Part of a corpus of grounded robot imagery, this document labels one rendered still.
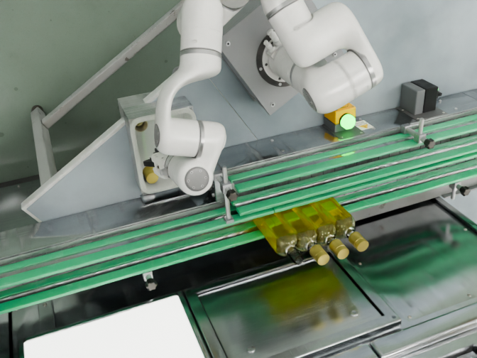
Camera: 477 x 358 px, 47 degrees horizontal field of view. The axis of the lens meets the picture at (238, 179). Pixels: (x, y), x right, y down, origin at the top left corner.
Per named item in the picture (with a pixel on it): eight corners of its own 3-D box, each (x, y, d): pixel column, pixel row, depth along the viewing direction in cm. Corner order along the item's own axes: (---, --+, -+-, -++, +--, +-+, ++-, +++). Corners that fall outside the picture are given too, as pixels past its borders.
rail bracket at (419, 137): (397, 132, 166) (425, 150, 155) (399, 109, 162) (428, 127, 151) (408, 129, 167) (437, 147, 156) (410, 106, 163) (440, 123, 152)
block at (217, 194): (206, 191, 158) (214, 203, 152) (203, 163, 153) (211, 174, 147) (218, 188, 159) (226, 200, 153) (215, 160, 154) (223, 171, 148)
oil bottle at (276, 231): (250, 218, 160) (281, 261, 142) (249, 202, 157) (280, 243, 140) (267, 214, 161) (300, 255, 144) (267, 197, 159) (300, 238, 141)
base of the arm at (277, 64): (244, 50, 137) (265, 67, 124) (280, 13, 136) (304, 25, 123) (282, 90, 145) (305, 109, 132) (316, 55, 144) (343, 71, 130)
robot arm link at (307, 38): (265, 23, 121) (327, -13, 122) (319, 118, 124) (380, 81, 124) (271, 14, 112) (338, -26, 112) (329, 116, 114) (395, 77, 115)
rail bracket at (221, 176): (215, 209, 153) (231, 233, 143) (209, 156, 144) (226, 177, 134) (225, 206, 154) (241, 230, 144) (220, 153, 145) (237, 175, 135)
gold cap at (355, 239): (348, 244, 145) (356, 253, 142) (348, 233, 143) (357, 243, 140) (359, 240, 146) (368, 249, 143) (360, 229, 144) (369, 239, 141)
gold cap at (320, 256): (309, 257, 142) (317, 267, 139) (309, 246, 140) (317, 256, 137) (321, 253, 143) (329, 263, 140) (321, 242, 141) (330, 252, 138)
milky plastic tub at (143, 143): (135, 181, 155) (142, 196, 148) (121, 108, 143) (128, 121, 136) (194, 167, 160) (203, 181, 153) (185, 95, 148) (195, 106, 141)
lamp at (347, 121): (338, 128, 163) (343, 132, 161) (338, 114, 161) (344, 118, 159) (351, 125, 165) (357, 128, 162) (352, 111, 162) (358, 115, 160)
